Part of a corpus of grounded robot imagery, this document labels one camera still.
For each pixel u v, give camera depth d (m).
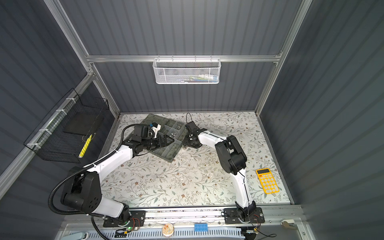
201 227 0.70
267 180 0.84
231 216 0.73
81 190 0.43
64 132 0.73
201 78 0.92
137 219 0.73
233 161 0.56
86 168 0.46
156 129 0.80
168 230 0.70
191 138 0.76
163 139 0.77
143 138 0.69
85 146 0.68
